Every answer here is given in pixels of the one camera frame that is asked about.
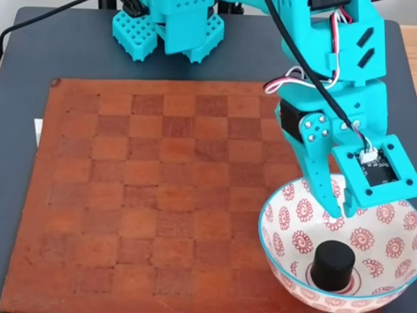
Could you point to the black cylinder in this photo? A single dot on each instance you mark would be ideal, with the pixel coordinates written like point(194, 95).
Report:
point(332, 264)

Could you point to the white bowl with red flowers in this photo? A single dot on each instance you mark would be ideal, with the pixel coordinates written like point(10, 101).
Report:
point(374, 247)

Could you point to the brown leather chessboard mat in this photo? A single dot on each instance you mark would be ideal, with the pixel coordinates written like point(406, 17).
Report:
point(163, 195)

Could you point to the black table clamp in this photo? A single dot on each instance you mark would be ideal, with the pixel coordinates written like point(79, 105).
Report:
point(233, 6)
point(105, 4)

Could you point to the teal framed camera module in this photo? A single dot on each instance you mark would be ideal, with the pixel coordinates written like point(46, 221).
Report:
point(352, 169)

